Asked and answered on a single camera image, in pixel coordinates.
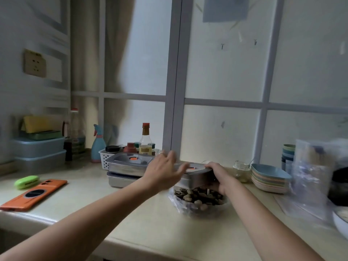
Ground small glass jar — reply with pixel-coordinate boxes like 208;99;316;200
233;160;251;184

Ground stack of pastel plates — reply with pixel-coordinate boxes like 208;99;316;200
250;163;293;194

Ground clear oil bottle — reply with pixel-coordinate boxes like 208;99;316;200
67;108;87;161

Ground person's right forearm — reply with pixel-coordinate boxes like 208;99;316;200
225;177;328;261

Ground steel container with grey lid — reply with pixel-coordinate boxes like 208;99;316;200
174;162;218;189
105;152;156;177

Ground dark sauce bottle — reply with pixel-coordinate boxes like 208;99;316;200
63;121;73;162

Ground clear bag of dark nuts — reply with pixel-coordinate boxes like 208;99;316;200
168;185;232;217

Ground person's right hand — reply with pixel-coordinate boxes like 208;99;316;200
204;161;240;196

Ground grey plastic lidded box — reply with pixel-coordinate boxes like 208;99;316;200
12;137;66;158
15;150;67;175

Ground lidless steel container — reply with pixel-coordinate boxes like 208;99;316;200
107;171;145;188

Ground white bowl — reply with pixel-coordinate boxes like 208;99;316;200
332;206;348;240

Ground stack of pastel cups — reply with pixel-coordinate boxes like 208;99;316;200
281;144;297;174

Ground grey window frame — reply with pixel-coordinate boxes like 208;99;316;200
70;0;348;167

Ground green sponge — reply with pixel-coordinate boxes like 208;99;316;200
28;130;64;140

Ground orange smartphone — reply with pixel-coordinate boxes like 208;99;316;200
0;179;68;212

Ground beige wall socket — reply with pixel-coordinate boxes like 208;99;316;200
23;49;47;78

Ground blue paper sheet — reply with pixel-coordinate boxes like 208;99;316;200
202;0;249;23

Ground black pot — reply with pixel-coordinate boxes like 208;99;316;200
328;167;348;206

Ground person's left forearm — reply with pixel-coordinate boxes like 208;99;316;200
0;179;153;261

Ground yellow sponge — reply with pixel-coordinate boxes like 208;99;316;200
21;114;65;134

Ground clear plastic bag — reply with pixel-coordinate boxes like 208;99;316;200
274;138;348;221

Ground glass bottle with red cap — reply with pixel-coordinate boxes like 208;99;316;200
139;122;153;156

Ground white plastic basket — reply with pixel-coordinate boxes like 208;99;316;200
98;148;126;171

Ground green oval case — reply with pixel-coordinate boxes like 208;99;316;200
14;175;41;190

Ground blue spray bottle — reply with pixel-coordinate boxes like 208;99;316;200
90;124;107;163

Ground person's left hand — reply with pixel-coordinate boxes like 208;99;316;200
141;150;191;192

